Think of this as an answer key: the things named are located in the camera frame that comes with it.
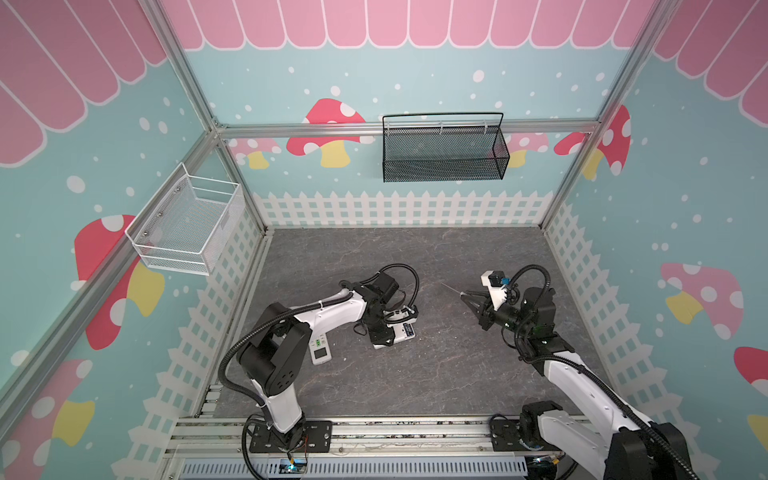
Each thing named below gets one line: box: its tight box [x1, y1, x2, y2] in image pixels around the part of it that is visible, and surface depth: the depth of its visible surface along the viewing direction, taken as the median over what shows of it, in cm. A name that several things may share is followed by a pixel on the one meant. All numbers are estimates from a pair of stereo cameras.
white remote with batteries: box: [386, 318, 418, 344], surface depth 91 cm
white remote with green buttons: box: [308, 333, 332, 365], surface depth 89 cm
